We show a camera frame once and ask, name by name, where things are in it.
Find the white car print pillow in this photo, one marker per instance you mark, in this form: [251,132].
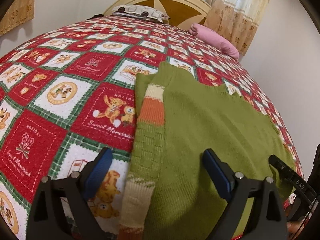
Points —
[140,12]

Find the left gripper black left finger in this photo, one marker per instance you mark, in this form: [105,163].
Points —
[47,219]

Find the beige side window curtain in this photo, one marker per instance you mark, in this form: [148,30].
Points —
[19,12]

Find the pink pillow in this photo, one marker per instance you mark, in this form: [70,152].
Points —
[214,39]

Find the red teddy bear patchwork bedspread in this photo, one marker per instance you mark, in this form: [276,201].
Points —
[68,93]

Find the beige floral window curtain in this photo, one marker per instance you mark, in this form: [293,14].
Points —
[236,20]

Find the cream and brown headboard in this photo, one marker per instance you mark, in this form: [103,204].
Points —
[182,13]

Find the green orange cream striped sweater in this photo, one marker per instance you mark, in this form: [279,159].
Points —
[168,193]

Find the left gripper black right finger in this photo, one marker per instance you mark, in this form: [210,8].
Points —
[267,218]

